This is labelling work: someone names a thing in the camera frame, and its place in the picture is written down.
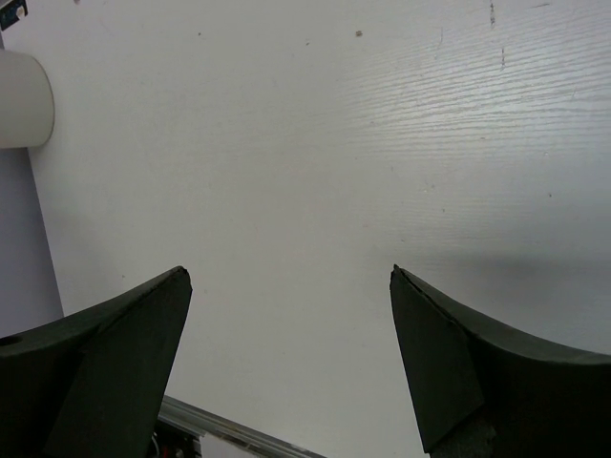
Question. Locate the aluminium table front rail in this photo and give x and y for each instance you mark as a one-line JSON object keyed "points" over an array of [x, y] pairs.
{"points": [[197, 422]]}

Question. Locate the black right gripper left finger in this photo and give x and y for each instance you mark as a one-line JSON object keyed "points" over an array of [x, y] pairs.
{"points": [[91, 384]]}

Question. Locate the white bin with black rim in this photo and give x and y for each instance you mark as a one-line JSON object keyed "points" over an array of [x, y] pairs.
{"points": [[27, 105]]}

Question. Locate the blue sticker on table corner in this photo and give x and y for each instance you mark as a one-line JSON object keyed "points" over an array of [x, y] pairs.
{"points": [[11, 12]]}

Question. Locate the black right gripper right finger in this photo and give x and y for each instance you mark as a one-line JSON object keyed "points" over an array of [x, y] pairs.
{"points": [[481, 388]]}

